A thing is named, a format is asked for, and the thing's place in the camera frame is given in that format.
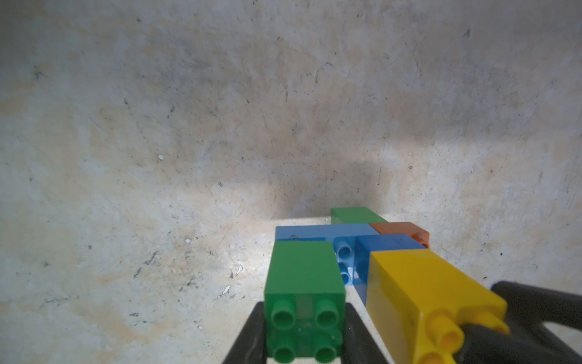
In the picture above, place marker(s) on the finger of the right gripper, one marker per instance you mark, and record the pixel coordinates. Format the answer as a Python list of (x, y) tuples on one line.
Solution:
[(484, 345), (532, 306)]

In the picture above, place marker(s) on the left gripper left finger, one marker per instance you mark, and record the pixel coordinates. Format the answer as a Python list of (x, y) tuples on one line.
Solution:
[(250, 344)]

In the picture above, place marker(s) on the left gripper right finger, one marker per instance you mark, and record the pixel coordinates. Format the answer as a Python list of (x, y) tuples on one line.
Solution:
[(358, 345)]

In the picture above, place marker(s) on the green lego brick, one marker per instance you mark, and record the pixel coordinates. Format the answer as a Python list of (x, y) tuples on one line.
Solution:
[(305, 302), (354, 215)]

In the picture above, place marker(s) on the yellow lego brick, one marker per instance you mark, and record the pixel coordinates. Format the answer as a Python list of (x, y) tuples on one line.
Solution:
[(418, 303)]

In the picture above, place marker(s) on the light blue long lego brick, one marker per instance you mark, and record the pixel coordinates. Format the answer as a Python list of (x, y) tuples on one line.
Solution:
[(342, 236)]

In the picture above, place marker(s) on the orange lego brick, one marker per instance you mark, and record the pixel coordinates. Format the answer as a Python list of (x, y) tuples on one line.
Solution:
[(406, 227)]

